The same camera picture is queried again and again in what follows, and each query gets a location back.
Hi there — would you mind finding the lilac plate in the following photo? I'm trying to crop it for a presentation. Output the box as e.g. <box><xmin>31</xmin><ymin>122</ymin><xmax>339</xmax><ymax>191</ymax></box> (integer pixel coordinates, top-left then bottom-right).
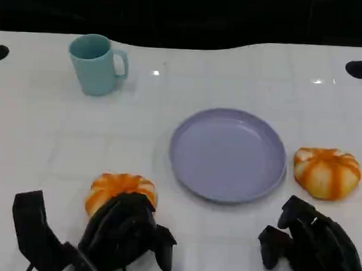
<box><xmin>166</xmin><ymin>105</ymin><xmax>290</xmax><ymax>207</ymax></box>

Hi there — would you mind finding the orange white toy bread roll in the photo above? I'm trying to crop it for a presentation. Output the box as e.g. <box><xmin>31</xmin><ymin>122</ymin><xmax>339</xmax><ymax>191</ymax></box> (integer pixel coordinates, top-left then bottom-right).
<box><xmin>291</xmin><ymin>146</ymin><xmax>362</xmax><ymax>202</ymax></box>
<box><xmin>84</xmin><ymin>171</ymin><xmax>159</xmax><ymax>222</ymax></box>

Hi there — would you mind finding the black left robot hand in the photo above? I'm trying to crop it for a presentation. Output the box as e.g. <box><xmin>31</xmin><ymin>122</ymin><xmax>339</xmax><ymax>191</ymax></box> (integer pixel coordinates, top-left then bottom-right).
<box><xmin>76</xmin><ymin>189</ymin><xmax>180</xmax><ymax>271</ymax></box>

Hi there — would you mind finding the pale green mug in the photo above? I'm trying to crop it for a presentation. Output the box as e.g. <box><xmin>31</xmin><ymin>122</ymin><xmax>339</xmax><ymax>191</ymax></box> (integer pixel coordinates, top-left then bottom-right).
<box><xmin>66</xmin><ymin>33</ymin><xmax>132</xmax><ymax>99</ymax></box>

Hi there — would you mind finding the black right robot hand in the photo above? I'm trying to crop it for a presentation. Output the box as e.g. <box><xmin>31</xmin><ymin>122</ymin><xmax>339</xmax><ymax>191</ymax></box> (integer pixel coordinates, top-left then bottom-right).
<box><xmin>256</xmin><ymin>193</ymin><xmax>362</xmax><ymax>271</ymax></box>

